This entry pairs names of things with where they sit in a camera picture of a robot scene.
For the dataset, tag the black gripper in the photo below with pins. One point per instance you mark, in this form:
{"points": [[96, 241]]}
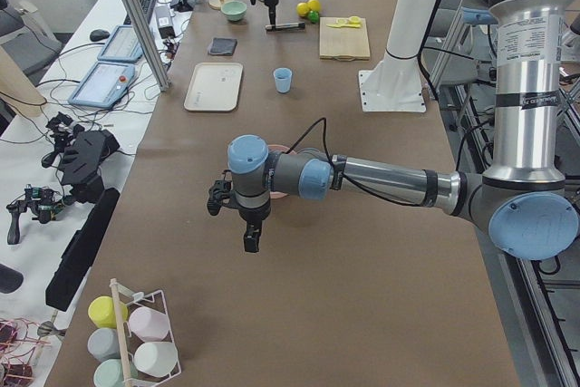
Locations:
{"points": [[252, 216], [271, 2]]}

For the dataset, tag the steel muddler black tip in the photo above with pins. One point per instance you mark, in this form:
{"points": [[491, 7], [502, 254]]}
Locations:
{"points": [[285, 27]]}

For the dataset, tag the light blue plastic cup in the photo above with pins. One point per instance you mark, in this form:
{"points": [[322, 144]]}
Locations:
{"points": [[283, 79]]}

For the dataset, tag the pink cup in rack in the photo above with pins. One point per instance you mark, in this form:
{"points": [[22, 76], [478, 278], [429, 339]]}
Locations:
{"points": [[148, 324]]}

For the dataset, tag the white cup in rack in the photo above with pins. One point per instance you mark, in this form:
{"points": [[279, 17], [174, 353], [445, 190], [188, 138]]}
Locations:
{"points": [[156, 359]]}

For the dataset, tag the yellow cup in rack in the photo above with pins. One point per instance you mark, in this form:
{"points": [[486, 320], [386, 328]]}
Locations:
{"points": [[101, 312]]}

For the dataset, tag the grey cup in rack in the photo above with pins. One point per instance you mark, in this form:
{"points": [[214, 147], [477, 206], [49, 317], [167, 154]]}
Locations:
{"points": [[103, 344]]}

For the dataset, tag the green cup in rack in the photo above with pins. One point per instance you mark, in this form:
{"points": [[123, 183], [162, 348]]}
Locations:
{"points": [[109, 374]]}

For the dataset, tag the yellow lemon lower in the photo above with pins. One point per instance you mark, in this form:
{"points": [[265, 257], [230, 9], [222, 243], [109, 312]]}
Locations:
{"points": [[302, 9]]}

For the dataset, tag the yellow lemon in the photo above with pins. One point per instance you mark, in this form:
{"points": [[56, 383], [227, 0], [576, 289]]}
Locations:
{"points": [[302, 9], [314, 5]]}

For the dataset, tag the light green bowl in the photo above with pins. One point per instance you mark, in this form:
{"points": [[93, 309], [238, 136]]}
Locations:
{"points": [[234, 10]]}

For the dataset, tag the yellow lemon upper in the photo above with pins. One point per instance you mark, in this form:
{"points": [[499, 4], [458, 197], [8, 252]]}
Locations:
{"points": [[314, 5]]}

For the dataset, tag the green lime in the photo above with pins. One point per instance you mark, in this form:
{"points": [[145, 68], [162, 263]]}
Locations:
{"points": [[313, 17]]}

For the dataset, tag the grey folded cloth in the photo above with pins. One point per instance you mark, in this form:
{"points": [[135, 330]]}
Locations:
{"points": [[222, 46]]}

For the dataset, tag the wooden cutting board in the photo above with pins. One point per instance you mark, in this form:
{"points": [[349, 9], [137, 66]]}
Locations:
{"points": [[345, 44]]}

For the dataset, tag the pink bowl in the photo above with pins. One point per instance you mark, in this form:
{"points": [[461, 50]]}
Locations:
{"points": [[278, 169]]}

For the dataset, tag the cream rabbit tray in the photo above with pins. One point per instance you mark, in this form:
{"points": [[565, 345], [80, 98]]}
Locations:
{"points": [[214, 87]]}

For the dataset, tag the teach pendant far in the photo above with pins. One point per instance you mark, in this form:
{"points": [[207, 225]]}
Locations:
{"points": [[123, 46]]}

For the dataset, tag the teach pendant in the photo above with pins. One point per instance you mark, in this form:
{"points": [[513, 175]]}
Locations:
{"points": [[123, 46], [103, 85]]}

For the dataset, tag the black computer mouse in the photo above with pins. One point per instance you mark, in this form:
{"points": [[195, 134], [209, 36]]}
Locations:
{"points": [[98, 35]]}

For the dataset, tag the black long bar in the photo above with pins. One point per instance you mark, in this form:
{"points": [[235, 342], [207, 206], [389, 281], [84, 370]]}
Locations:
{"points": [[81, 252]]}

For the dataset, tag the teach pendant near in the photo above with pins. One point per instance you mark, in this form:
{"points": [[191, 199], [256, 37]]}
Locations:
{"points": [[103, 85]]}

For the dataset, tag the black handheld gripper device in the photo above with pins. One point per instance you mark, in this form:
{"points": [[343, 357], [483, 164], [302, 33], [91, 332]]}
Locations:
{"points": [[82, 152]]}

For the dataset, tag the aluminium camera post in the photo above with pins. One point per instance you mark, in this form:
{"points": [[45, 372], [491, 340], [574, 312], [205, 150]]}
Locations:
{"points": [[147, 43]]}

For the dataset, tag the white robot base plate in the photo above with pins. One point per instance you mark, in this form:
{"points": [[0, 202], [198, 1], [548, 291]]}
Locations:
{"points": [[394, 84]]}

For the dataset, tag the white wire cup rack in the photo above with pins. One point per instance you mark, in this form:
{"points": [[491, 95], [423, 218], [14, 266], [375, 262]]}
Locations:
{"points": [[125, 302]]}

